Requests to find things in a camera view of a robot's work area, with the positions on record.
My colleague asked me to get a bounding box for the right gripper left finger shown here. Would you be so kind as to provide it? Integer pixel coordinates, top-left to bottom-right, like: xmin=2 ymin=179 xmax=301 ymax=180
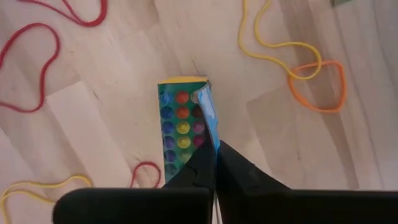
xmin=52 ymin=141 xmax=216 ymax=224

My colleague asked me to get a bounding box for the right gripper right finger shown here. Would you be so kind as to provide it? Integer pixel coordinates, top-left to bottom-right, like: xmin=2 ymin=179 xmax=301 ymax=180
xmin=216 ymin=141 xmax=398 ymax=224

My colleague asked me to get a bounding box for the red rubber band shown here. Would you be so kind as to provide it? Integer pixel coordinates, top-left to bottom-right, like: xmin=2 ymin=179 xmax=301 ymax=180
xmin=129 ymin=161 xmax=162 ymax=189
xmin=18 ymin=0 xmax=109 ymax=28
xmin=0 ymin=22 xmax=62 ymax=113

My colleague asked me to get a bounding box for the crayon box with flap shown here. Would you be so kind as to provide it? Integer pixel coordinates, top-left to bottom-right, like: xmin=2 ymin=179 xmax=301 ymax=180
xmin=157 ymin=75 xmax=222 ymax=184

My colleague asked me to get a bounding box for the yellow rubber band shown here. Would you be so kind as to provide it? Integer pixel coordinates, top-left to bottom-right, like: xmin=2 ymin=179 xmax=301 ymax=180
xmin=238 ymin=0 xmax=323 ymax=81
xmin=0 ymin=174 xmax=94 ymax=224

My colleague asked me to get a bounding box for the orange rubber band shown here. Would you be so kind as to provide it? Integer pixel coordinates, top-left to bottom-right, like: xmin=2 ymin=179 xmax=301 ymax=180
xmin=287 ymin=60 xmax=347 ymax=113

